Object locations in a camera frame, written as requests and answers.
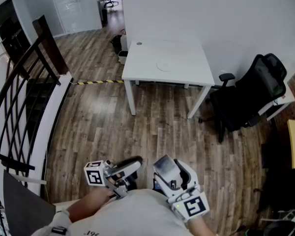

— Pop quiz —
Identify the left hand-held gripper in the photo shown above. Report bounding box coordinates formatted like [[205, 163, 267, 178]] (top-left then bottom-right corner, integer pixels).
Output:
[[83, 155, 144, 199]]

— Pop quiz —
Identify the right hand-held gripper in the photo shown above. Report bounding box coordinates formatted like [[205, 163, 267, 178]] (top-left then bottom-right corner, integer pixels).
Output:
[[153, 158, 210, 223]]

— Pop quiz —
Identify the person's left forearm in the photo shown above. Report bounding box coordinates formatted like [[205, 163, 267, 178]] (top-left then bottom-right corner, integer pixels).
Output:
[[67, 187, 114, 223]]

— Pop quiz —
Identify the person's right forearm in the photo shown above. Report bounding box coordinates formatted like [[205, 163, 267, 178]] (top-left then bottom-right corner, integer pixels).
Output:
[[188, 215, 217, 236]]

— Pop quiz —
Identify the person in white shirt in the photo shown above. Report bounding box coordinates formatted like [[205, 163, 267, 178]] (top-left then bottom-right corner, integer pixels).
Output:
[[31, 188, 195, 236]]

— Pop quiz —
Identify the yellow black striped floor strip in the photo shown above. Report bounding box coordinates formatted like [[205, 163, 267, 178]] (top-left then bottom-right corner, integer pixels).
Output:
[[72, 79, 124, 86]]

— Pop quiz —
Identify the black office chair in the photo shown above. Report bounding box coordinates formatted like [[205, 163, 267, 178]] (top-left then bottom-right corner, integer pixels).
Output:
[[198, 53, 288, 144]]

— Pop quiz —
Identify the large black bag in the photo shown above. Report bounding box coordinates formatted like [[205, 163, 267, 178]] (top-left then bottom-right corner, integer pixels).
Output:
[[257, 180, 295, 215]]

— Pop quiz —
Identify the white waste bin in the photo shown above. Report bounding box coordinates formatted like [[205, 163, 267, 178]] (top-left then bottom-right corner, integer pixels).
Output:
[[118, 50, 129, 65]]

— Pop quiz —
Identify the white stick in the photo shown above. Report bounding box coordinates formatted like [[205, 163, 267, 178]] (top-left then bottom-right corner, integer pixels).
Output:
[[9, 173, 48, 185]]

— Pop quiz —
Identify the dark grey panel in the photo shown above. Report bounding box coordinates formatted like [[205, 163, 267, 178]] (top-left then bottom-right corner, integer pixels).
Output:
[[2, 170, 57, 236]]

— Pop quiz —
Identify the white table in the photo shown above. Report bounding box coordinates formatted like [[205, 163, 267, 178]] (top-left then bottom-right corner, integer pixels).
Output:
[[121, 38, 216, 119]]

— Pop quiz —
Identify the black stair railing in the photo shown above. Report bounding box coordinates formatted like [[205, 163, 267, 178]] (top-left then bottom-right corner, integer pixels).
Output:
[[0, 34, 62, 206]]

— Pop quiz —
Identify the white desk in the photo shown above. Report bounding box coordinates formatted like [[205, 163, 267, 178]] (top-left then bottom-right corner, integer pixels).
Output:
[[258, 82, 295, 121]]

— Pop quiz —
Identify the frosted glass partition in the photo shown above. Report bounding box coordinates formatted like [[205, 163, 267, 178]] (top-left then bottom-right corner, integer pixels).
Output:
[[49, 0, 103, 35]]

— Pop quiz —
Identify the black strap buckle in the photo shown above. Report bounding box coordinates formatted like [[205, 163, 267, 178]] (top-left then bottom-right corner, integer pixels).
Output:
[[51, 226, 68, 236]]

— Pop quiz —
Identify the white wire rack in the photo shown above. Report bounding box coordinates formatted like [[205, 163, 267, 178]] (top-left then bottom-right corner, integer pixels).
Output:
[[260, 208, 295, 236]]

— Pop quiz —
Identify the dark wooden post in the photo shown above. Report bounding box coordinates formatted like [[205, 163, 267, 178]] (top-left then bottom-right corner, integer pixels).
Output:
[[32, 15, 70, 76]]

